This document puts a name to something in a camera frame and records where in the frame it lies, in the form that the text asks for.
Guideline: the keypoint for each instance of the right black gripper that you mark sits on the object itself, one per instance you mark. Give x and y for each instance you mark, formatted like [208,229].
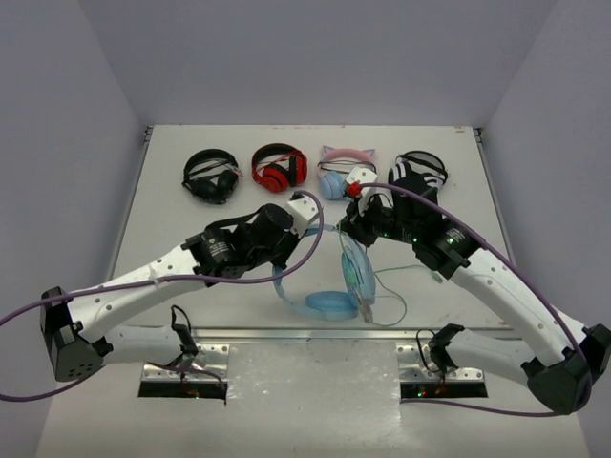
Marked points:
[357,224]

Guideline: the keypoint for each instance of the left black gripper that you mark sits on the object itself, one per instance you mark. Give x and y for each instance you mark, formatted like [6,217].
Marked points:
[288,245]

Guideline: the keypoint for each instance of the light blue gaming headphones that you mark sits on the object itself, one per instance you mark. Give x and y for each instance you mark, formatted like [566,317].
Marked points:
[340,306]

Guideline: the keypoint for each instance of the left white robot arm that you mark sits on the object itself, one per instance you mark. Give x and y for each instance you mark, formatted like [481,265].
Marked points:
[87,329]

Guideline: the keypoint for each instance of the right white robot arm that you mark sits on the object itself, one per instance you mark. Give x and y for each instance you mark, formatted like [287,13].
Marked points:
[556,357]

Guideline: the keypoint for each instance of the white and black headphones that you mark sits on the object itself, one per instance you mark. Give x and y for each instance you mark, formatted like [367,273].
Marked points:
[420,164]

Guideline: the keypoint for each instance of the red and black headphones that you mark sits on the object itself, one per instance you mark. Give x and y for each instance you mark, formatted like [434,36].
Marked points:
[279,166]

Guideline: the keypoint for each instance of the blue pink cat-ear headphones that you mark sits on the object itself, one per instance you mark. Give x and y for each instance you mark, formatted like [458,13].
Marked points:
[334,166]

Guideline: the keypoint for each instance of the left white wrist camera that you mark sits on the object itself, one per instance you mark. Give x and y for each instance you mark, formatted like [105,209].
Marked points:
[303,210]

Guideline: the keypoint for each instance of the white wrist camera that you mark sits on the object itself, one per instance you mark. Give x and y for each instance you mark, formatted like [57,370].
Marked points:
[303,210]
[360,186]

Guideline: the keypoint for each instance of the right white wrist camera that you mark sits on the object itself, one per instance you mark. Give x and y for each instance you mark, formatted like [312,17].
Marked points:
[360,186]

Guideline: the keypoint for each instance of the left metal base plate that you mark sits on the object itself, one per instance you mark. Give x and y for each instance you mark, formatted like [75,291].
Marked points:
[205,377]

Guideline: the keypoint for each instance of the aluminium table edge rail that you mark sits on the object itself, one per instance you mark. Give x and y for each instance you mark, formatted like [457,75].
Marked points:
[296,333]

